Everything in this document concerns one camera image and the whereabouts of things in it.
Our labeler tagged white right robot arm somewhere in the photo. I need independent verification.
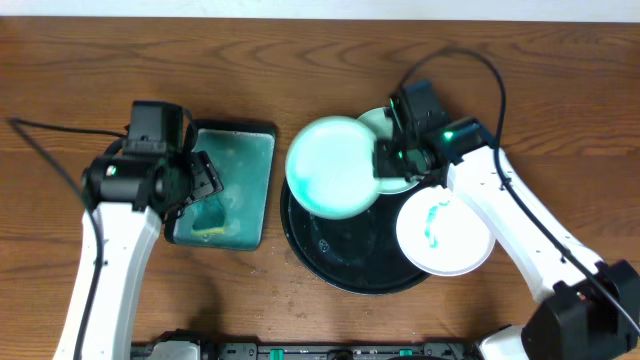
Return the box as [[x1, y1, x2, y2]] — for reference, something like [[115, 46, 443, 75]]
[[374, 116, 639, 359]]

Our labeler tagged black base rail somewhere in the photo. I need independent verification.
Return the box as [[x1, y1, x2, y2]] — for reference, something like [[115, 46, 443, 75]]
[[130, 329, 482, 360]]

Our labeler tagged mint green plate with stain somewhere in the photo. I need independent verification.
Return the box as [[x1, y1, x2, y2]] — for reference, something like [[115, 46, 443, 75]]
[[357, 106, 424, 195]]

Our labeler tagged green yellow sponge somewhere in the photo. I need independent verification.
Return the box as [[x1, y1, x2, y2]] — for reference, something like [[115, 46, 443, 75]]
[[191, 196, 226, 236]]

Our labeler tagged pale green plate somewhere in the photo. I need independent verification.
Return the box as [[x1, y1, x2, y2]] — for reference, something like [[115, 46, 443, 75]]
[[285, 116, 379, 220]]

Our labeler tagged white plate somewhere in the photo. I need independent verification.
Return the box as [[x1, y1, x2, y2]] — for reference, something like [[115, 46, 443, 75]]
[[395, 186, 496, 277]]

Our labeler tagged round black tray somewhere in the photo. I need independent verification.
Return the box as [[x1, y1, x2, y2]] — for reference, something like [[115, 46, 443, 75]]
[[280, 184, 430, 295]]

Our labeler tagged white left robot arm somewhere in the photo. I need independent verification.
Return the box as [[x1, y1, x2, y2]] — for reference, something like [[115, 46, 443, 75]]
[[54, 141, 223, 359]]

